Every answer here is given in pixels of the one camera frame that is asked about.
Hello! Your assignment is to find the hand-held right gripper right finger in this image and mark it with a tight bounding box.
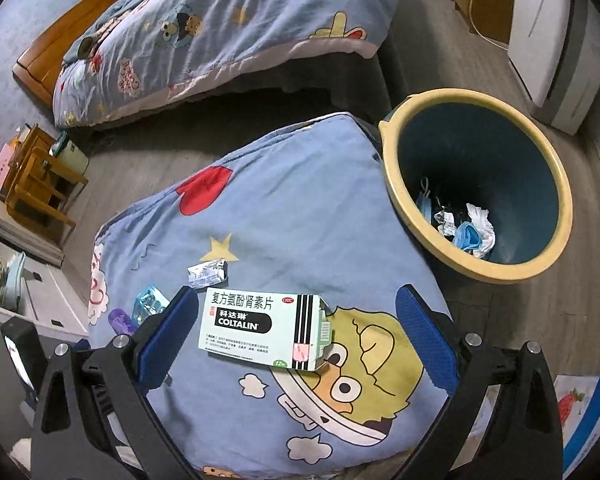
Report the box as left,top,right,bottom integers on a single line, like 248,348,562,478
395,284,566,480

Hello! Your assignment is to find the white and green container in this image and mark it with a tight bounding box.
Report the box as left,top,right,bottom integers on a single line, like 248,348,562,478
50,130,90,174

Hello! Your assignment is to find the blue cartoon print duvet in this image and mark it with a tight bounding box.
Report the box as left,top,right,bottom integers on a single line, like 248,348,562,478
52,0,414,128

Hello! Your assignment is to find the white crumpled tissue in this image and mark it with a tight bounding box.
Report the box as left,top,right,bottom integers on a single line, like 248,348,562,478
466,202,496,261

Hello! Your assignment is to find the wooden bed headboard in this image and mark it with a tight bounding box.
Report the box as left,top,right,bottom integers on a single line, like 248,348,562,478
12,0,168,108

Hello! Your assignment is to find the silver foil blister pack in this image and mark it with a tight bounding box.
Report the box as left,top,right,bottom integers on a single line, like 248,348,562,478
186,259,228,290

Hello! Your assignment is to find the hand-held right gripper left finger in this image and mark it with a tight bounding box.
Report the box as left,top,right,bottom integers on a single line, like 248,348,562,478
30,285,201,480

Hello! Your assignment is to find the strawberry print paper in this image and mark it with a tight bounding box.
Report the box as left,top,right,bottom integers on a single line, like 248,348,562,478
550,374,600,476

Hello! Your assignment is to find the teal bin with yellow rim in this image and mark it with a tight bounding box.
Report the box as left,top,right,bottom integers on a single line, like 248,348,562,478
378,88,574,286

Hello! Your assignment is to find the blue face mask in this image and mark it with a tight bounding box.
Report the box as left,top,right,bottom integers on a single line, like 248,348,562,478
416,177,439,222
452,224,484,254

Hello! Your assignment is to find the white cable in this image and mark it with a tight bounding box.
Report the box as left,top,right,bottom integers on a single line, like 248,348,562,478
469,0,512,52

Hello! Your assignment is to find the purple bottle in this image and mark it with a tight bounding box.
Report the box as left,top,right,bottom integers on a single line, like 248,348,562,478
108,307,141,336

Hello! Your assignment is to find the white air purifier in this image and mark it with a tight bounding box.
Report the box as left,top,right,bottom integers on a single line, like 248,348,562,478
507,0,600,136

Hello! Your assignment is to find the turquoise object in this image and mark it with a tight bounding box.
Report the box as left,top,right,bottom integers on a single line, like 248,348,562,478
2,252,29,311

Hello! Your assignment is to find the dark grey bed base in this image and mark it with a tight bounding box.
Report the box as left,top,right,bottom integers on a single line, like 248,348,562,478
87,52,406,133

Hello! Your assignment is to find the green and white medicine box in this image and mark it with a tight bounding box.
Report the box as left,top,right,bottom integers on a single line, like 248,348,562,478
197,287,337,373

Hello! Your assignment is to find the wooden cabinet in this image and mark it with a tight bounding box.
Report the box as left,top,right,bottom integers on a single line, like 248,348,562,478
452,0,519,45

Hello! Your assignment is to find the clear blue plastic package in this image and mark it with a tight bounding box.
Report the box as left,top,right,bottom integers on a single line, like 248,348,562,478
132,285,170,325

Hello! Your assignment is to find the clear plastic wrapper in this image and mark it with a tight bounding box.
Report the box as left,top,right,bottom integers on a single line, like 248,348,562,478
432,210,459,239

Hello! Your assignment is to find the wooden nightstand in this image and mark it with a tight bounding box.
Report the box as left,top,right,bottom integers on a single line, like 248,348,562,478
5,124,89,233

